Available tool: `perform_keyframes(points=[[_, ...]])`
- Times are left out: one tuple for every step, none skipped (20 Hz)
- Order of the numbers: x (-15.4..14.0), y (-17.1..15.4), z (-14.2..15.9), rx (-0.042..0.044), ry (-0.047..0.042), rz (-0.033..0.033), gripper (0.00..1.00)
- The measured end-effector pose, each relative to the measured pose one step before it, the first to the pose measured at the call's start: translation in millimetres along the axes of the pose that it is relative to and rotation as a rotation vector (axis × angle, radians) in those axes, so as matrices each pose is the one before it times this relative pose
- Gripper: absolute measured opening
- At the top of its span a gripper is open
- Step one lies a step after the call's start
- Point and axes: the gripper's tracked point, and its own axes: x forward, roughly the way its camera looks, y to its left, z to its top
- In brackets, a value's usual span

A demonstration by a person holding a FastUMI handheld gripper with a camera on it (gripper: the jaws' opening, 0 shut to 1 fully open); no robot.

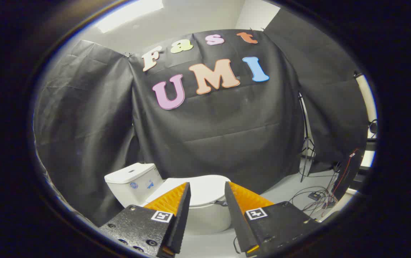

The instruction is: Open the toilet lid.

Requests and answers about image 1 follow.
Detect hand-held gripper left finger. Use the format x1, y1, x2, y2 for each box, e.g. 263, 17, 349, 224
99, 182, 192, 258

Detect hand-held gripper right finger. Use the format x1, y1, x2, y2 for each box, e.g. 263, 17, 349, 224
224, 181, 322, 257

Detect white toilet lid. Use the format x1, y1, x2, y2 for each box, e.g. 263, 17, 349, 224
145, 175, 232, 207

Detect white toilet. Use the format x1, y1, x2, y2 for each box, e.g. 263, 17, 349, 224
104, 163, 232, 236

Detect black backdrop cloth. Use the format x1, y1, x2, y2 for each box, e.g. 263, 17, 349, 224
33, 9, 369, 227

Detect black tripod light stand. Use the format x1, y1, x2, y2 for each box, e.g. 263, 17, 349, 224
298, 93, 316, 182

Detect dark upright equipment panel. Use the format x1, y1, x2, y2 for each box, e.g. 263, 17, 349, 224
335, 149, 366, 200

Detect white upright pole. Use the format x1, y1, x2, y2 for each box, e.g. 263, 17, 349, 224
354, 71, 377, 124

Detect tangled floor cables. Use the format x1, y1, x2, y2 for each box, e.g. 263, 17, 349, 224
288, 149, 357, 216

